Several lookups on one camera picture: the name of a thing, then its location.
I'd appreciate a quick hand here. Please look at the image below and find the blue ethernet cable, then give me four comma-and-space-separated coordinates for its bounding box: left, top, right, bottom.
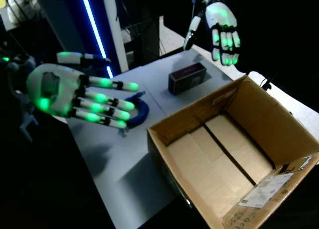
117, 91, 150, 137

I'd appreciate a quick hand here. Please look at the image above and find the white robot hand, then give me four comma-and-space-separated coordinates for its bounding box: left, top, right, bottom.
26, 51, 140, 129
183, 0, 241, 66

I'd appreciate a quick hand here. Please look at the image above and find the white upright post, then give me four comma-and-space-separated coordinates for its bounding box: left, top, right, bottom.
109, 0, 130, 73

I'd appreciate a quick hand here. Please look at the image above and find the white product box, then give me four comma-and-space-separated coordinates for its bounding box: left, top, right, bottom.
168, 62, 207, 95

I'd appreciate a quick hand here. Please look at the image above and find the open cardboard box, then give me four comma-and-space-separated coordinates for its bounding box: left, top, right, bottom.
147, 74, 319, 229

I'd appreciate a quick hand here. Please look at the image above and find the blue LED light strip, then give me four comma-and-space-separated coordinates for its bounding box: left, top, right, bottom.
81, 0, 114, 79

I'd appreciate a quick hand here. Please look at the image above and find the white rounded bundle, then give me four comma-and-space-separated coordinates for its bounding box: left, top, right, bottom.
4, 0, 42, 24

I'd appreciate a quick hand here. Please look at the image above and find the black metal rack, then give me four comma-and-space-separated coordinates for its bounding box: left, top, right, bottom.
114, 0, 160, 65

